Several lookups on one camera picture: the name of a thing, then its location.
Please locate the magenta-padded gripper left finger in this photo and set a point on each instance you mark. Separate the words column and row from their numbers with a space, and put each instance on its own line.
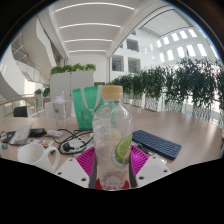
column 83, row 163

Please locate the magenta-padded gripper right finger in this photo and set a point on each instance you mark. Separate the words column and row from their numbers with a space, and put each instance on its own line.
column 141, row 160

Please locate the clear plastic drink bottle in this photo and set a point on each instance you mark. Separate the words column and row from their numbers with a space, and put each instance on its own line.
column 111, row 140

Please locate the white flat packet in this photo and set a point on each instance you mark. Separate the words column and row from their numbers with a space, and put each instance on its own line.
column 55, row 133

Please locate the colourful sticker sheet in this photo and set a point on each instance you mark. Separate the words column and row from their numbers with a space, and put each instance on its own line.
column 40, row 143

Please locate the white mug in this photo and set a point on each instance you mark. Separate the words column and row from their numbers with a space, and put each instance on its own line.
column 35, row 156

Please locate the small black pouch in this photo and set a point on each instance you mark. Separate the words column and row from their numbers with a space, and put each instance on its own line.
column 37, row 132

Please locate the clear shaker bottle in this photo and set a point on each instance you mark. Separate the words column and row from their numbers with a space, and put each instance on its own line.
column 60, row 111

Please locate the brown-framed standing card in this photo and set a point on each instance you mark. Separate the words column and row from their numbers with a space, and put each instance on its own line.
column 21, row 135

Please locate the white planter cabinet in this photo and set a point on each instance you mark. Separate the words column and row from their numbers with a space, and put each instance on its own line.
column 71, row 83

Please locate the black wallet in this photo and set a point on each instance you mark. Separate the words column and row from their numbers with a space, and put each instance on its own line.
column 6, row 136

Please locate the black chair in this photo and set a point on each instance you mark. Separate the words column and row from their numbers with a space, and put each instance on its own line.
column 20, row 111

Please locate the small potted plants by railing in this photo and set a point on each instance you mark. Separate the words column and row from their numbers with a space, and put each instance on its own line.
column 41, row 91

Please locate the row of tall green plants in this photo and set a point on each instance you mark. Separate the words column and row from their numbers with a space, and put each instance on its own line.
column 173, row 83

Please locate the green plants on cabinet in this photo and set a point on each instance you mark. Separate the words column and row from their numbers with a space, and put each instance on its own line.
column 72, row 67

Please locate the ceiling light strips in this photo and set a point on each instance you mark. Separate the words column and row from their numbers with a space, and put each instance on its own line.
column 90, row 25

